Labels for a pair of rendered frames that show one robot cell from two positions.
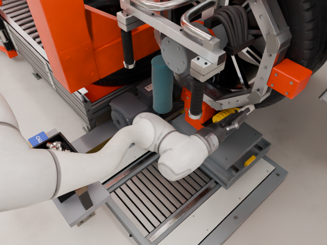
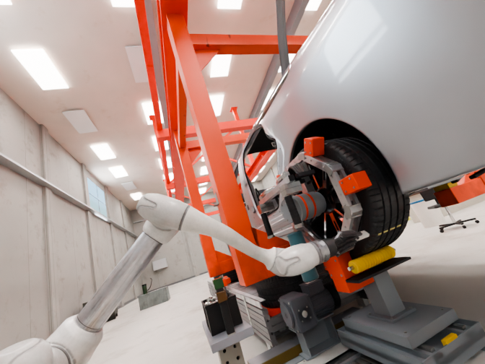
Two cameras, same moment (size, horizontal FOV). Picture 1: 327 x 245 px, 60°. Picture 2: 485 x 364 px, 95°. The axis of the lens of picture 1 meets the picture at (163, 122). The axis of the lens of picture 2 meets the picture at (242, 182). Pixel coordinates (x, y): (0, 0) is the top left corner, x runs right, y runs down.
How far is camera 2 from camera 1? 0.83 m
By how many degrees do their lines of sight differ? 67
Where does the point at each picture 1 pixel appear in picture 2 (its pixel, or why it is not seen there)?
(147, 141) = (271, 257)
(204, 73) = (284, 188)
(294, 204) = not seen: outside the picture
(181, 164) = (288, 252)
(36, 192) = (174, 207)
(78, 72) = (250, 267)
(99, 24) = (261, 236)
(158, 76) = (292, 241)
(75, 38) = not seen: hidden behind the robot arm
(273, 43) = (328, 168)
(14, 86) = not seen: hidden behind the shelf
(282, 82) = (347, 183)
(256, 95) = (346, 209)
